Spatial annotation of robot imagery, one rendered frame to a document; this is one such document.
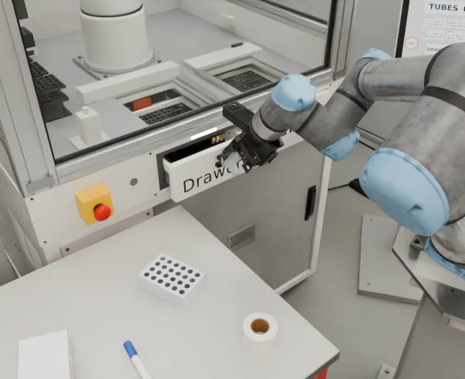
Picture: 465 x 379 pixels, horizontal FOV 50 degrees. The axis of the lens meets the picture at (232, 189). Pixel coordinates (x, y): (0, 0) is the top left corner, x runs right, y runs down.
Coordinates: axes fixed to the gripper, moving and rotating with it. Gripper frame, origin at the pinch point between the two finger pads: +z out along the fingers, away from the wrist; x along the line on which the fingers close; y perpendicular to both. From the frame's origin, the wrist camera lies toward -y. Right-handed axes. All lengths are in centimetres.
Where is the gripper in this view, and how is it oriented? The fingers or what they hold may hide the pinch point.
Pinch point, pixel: (229, 159)
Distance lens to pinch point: 124.3
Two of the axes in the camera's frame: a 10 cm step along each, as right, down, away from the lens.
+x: 7.9, -3.7, 4.9
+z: -3.5, 3.8, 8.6
